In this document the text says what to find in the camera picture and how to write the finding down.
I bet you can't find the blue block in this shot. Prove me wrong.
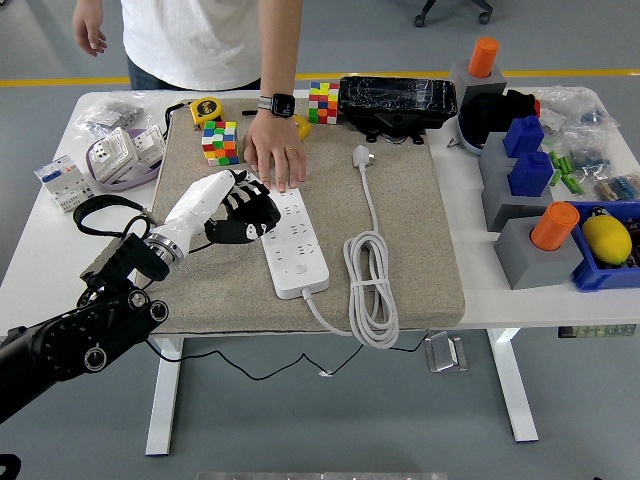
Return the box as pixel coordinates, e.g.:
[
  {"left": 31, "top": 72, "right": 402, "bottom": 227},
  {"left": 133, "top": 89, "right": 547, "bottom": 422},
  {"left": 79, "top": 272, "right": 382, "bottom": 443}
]
[
  {"left": 507, "top": 150, "right": 555, "bottom": 199},
  {"left": 502, "top": 115, "right": 545, "bottom": 159}
]

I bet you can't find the multicolour puzzle cube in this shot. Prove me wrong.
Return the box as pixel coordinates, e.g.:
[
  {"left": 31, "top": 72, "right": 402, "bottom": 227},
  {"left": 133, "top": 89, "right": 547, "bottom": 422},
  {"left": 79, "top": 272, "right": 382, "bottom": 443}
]
[
  {"left": 201, "top": 119, "right": 242, "bottom": 168},
  {"left": 307, "top": 81, "right": 341, "bottom": 125}
]

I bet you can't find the clear bag of resistors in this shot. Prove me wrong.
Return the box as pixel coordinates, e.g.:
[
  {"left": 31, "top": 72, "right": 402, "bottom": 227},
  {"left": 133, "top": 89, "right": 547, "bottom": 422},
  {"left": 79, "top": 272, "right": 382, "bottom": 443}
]
[{"left": 593, "top": 172, "right": 640, "bottom": 204}]

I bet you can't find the purple band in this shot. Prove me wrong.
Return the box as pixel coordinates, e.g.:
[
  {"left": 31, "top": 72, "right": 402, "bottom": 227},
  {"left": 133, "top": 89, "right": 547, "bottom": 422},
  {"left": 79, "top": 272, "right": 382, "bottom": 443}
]
[{"left": 85, "top": 127, "right": 166, "bottom": 194}]

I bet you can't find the grey two-slot holder block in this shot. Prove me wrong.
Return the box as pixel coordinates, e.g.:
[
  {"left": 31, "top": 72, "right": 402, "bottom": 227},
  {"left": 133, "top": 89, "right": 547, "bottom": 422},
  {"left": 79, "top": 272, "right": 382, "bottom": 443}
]
[{"left": 478, "top": 131, "right": 555, "bottom": 233}]

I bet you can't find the black film-wrapped box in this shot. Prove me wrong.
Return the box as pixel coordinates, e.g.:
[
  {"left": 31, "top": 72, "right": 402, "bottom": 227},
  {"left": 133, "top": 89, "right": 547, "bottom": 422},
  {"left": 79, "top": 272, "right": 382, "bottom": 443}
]
[{"left": 337, "top": 75, "right": 459, "bottom": 146}]

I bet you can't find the clear bag of blue parts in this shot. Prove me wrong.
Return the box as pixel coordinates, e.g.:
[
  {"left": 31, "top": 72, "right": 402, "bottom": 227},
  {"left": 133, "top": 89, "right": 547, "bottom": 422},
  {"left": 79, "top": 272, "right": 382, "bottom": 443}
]
[{"left": 569, "top": 142, "right": 614, "bottom": 176}]

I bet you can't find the white table leg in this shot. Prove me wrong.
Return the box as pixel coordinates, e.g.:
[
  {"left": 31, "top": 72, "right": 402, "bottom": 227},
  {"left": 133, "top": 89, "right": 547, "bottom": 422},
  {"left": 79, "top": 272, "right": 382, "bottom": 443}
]
[
  {"left": 144, "top": 335, "right": 185, "bottom": 457},
  {"left": 487, "top": 327, "right": 540, "bottom": 444}
]

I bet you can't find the clear bag of screws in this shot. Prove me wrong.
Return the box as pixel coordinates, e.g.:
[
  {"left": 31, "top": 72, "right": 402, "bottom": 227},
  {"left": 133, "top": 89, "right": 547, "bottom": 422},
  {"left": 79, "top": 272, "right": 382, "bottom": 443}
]
[{"left": 74, "top": 89, "right": 174, "bottom": 141}]

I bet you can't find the yellow lemon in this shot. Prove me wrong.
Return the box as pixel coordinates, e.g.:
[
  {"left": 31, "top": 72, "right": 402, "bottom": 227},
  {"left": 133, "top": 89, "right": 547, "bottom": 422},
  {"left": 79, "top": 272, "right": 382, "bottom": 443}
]
[{"left": 581, "top": 213, "right": 634, "bottom": 266}]

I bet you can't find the yellow tape measure, 5m print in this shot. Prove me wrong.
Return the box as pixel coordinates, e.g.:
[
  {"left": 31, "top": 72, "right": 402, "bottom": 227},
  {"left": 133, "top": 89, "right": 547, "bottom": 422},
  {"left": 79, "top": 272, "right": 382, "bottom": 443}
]
[{"left": 163, "top": 96, "right": 225, "bottom": 132}]

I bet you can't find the grey-brown mat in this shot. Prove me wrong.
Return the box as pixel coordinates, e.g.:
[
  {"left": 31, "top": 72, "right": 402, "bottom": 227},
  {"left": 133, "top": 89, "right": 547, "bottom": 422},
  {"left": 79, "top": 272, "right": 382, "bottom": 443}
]
[{"left": 134, "top": 97, "right": 466, "bottom": 335}]

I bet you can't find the white power strip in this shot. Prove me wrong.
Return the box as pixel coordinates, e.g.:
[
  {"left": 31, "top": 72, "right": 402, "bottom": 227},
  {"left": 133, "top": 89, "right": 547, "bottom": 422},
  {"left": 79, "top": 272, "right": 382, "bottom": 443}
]
[{"left": 258, "top": 184, "right": 331, "bottom": 301}]

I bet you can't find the person's left hand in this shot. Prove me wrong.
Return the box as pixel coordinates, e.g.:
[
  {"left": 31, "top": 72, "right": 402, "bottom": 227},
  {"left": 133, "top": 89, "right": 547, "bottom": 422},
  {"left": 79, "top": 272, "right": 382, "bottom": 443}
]
[{"left": 243, "top": 114, "right": 308, "bottom": 194}]

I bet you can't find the blue plastic bin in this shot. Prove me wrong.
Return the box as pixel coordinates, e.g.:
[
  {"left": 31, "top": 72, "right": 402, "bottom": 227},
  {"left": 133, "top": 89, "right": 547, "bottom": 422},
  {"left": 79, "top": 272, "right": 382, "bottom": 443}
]
[{"left": 563, "top": 200, "right": 640, "bottom": 294}]

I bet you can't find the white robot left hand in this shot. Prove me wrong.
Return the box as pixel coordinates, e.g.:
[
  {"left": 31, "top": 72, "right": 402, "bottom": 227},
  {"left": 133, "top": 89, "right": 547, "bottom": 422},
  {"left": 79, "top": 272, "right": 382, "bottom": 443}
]
[{"left": 160, "top": 168, "right": 275, "bottom": 252}]

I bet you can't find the person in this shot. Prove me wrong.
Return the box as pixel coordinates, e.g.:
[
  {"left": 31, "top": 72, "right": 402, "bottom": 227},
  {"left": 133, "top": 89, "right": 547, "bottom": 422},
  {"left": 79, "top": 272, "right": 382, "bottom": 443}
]
[{"left": 119, "top": 0, "right": 264, "bottom": 92}]

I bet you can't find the table control panel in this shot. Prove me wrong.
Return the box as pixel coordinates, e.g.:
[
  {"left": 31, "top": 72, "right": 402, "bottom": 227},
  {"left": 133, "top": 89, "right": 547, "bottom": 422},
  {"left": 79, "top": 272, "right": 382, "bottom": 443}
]
[{"left": 558, "top": 324, "right": 637, "bottom": 340}]

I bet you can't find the black cloth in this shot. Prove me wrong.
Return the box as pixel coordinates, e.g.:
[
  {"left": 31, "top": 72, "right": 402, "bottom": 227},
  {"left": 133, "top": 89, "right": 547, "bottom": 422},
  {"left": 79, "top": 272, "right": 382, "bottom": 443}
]
[{"left": 458, "top": 88, "right": 542, "bottom": 146}]

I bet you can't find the person's right hand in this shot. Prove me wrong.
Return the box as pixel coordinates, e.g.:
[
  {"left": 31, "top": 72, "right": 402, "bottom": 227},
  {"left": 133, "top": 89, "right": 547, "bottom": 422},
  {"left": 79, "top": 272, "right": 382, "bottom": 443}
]
[{"left": 72, "top": 0, "right": 109, "bottom": 57}]

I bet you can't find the metal foot pedal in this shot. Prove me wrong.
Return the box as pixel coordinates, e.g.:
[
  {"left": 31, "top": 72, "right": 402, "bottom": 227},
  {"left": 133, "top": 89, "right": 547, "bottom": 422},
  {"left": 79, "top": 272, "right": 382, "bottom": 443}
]
[{"left": 424, "top": 333, "right": 469, "bottom": 374}]

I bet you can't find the large clear plastic bag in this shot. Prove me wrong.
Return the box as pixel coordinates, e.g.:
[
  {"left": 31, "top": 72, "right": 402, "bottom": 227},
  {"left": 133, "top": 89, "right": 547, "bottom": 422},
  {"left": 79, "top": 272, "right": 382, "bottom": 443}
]
[{"left": 537, "top": 85, "right": 624, "bottom": 146}]

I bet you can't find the white circuit breaker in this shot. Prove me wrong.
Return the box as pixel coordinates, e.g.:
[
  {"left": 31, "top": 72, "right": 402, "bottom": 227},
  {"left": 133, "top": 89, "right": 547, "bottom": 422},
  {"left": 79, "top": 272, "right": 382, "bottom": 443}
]
[{"left": 33, "top": 153, "right": 97, "bottom": 214}]

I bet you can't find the orange cylinder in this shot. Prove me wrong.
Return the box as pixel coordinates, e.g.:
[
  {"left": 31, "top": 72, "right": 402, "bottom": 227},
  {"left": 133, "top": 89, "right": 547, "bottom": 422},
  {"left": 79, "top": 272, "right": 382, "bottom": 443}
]
[
  {"left": 530, "top": 201, "right": 580, "bottom": 252},
  {"left": 468, "top": 37, "right": 501, "bottom": 80}
]

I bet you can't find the thin black plug cord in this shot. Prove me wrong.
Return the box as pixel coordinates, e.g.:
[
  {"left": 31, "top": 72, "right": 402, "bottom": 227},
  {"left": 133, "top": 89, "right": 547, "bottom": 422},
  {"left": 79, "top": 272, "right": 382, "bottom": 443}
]
[{"left": 147, "top": 329, "right": 445, "bottom": 382}]

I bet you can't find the black plug adapter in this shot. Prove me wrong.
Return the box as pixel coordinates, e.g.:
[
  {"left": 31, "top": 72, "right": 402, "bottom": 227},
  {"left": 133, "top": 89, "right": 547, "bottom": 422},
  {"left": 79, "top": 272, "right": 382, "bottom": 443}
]
[{"left": 227, "top": 192, "right": 282, "bottom": 234}]

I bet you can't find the white power cord with plug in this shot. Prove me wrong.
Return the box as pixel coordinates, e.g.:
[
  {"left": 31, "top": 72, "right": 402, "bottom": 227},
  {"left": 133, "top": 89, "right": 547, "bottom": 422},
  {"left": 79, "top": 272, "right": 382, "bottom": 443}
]
[{"left": 301, "top": 143, "right": 400, "bottom": 350}]

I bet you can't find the pale blue dish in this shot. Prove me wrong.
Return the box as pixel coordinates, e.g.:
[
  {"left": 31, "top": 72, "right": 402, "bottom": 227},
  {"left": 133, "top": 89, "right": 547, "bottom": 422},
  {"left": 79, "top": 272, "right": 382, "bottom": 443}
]
[{"left": 457, "top": 113, "right": 486, "bottom": 157}]

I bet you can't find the black office chair base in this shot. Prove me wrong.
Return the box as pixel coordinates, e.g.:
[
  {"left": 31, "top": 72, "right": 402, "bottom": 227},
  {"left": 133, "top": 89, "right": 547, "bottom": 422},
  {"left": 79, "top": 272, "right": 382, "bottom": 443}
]
[{"left": 412, "top": 0, "right": 494, "bottom": 28}]

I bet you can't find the black wristwatch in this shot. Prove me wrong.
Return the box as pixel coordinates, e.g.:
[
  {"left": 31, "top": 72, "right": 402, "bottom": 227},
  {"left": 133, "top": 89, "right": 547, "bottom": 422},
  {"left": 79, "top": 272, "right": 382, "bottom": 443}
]
[{"left": 257, "top": 93, "right": 297, "bottom": 120}]

